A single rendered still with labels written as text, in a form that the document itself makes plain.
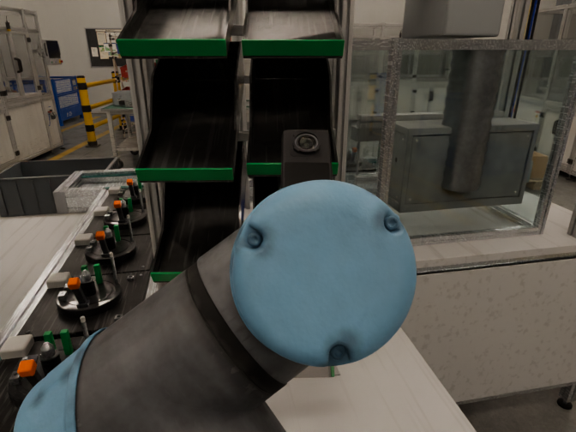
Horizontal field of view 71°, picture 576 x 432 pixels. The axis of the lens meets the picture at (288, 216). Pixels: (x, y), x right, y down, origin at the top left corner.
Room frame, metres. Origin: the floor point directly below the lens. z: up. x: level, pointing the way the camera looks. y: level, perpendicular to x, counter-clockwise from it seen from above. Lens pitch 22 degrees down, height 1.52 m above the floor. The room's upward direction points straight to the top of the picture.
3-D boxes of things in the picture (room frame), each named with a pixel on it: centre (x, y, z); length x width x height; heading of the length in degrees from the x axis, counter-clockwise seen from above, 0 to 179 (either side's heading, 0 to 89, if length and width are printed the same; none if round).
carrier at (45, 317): (0.82, 0.47, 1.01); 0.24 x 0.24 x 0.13; 11
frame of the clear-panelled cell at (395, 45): (1.59, -0.60, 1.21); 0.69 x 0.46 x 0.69; 101
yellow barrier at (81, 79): (8.57, 3.45, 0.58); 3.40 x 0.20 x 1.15; 3
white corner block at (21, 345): (0.64, 0.53, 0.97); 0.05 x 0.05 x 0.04; 11
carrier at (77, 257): (1.06, 0.51, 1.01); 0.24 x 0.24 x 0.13; 11
